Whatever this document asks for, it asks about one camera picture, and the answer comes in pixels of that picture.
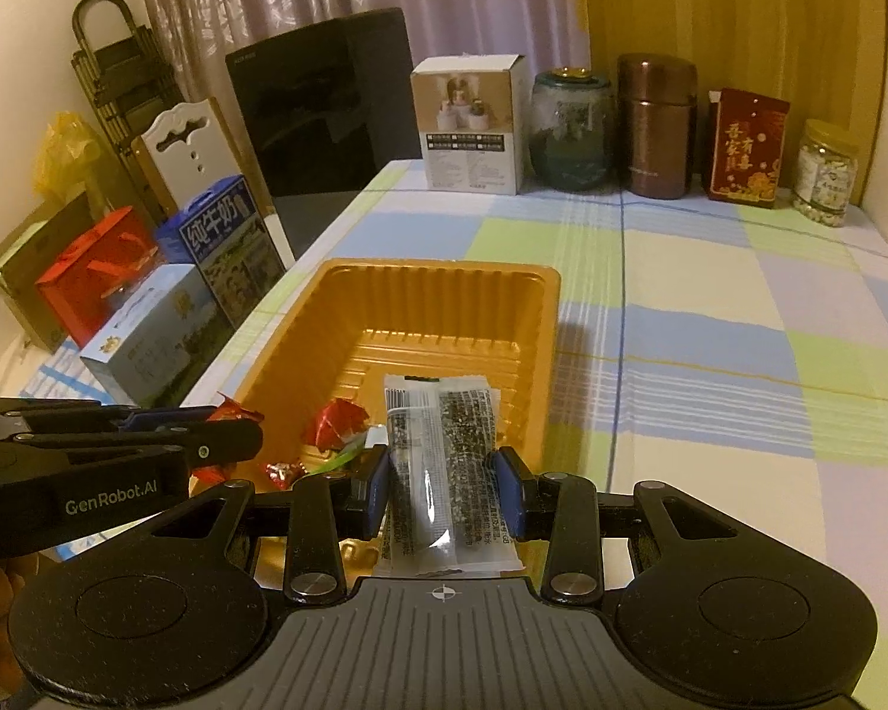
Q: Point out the blue milk carton box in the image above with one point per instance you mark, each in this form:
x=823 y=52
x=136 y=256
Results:
x=226 y=251

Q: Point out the pale blue carton box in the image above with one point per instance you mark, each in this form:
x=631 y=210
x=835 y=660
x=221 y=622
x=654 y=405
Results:
x=155 y=340

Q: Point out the yellow plastic bag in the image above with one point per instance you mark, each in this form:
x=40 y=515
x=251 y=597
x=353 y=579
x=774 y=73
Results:
x=66 y=159

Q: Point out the white product box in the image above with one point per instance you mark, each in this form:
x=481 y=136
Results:
x=470 y=126

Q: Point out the white carved wooden board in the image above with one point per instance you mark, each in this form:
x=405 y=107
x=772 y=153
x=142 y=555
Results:
x=185 y=155

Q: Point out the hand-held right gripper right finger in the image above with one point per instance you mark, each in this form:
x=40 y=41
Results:
x=507 y=489

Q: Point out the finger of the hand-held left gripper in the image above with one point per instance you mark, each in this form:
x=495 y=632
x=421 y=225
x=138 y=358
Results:
x=163 y=418
x=222 y=442

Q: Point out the black glossy monitor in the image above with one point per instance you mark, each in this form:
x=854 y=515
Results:
x=318 y=103

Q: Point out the red brown snack packet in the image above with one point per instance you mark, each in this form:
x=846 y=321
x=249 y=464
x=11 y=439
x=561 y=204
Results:
x=333 y=421

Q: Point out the clear plastic jar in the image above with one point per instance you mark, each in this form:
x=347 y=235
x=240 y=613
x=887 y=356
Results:
x=825 y=174

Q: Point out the small red candy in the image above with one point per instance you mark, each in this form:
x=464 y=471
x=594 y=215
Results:
x=285 y=475

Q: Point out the red foil candy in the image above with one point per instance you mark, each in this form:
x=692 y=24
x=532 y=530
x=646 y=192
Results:
x=238 y=408

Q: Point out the green candy packet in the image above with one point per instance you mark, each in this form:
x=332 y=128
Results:
x=344 y=460

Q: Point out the brown paper bag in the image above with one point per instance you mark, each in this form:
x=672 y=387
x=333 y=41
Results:
x=22 y=266

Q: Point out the blue white patterned cloth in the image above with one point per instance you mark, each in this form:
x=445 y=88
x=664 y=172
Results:
x=59 y=370

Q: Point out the black silver seaweed packet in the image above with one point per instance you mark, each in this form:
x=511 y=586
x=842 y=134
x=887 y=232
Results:
x=444 y=458

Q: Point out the orange plastic tray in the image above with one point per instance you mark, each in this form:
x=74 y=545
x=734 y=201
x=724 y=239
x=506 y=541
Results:
x=429 y=318

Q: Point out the red gift box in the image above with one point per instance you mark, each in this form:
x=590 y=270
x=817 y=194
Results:
x=747 y=148

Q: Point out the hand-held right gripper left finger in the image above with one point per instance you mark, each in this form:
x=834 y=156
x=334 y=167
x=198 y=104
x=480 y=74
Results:
x=377 y=487

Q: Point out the yellow curtain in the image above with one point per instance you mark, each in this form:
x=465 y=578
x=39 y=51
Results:
x=725 y=0

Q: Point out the checkered tablecloth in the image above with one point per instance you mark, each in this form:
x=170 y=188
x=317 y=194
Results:
x=710 y=347

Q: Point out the red gift bag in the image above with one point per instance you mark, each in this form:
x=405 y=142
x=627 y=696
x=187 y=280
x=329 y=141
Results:
x=92 y=281

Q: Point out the green glass jar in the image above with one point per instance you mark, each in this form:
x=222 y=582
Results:
x=570 y=133

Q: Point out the brown thermos flask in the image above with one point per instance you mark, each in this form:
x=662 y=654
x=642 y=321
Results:
x=657 y=126

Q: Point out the dark folding rack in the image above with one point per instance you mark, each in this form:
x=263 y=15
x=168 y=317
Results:
x=118 y=66

